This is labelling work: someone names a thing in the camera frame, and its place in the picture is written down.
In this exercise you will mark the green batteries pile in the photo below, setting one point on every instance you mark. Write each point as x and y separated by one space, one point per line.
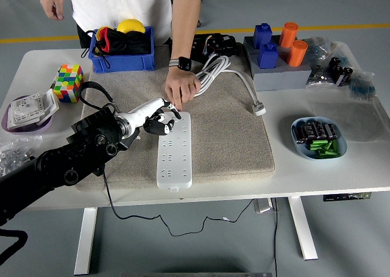
324 150

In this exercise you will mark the black table control panel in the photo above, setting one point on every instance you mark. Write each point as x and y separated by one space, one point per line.
347 196

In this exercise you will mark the white wall socket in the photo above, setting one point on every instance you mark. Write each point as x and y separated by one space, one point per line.
24 112

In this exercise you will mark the grey block base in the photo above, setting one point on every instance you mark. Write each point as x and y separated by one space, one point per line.
283 78

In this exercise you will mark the blue plastic bin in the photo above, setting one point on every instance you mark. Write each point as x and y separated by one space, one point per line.
122 64

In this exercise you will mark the white table leg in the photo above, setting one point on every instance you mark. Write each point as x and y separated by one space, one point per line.
85 243
303 228

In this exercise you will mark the person's left forearm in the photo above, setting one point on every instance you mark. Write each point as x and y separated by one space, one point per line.
186 20

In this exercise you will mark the blue block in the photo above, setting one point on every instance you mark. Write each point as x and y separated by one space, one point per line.
262 36
268 57

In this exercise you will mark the orange cylinder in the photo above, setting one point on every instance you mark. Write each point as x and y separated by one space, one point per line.
297 53
288 34

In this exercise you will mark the black electronic device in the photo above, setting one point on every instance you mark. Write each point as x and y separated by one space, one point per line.
219 43

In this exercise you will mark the white power strip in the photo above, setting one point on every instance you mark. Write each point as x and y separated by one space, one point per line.
179 173

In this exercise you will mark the large empty clear bag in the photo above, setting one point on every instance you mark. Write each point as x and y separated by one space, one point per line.
350 118

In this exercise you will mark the grey metal bracket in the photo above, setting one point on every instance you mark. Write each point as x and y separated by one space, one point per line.
262 205

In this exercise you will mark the person's right hand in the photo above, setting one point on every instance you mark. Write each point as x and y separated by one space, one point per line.
52 1

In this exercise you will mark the multicolour puzzle cube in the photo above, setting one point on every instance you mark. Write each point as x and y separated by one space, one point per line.
68 84

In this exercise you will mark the black capacitors pile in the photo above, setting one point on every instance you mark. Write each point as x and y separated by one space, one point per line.
317 130

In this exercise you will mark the clear bag of screws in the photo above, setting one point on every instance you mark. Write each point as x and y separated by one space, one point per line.
12 152

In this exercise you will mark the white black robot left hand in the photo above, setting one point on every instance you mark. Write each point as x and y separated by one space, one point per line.
140 113

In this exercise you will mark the person's torso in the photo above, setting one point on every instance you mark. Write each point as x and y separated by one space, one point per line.
122 2

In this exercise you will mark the clear bag of black capacitors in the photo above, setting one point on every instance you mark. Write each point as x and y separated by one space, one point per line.
341 71

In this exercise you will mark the clear bag of blue parts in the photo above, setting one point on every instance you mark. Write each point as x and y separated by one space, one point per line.
318 49
362 89

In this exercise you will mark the black wrist watch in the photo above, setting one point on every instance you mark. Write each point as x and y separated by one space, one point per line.
182 63

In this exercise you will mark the grey-brown mat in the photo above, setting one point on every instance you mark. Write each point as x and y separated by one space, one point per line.
228 142

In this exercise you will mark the clear bag of dark parts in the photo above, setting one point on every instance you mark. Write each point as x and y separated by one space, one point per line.
320 75

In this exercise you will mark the purple dish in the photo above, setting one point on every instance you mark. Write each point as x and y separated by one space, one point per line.
27 130

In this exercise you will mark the light blue dish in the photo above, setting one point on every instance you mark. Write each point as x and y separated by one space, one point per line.
342 146

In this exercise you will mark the person's left hand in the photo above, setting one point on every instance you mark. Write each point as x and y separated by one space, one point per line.
181 84

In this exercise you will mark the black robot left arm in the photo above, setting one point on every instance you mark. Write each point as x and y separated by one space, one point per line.
61 164

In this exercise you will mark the yellow ball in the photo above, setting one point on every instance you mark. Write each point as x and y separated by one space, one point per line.
131 25

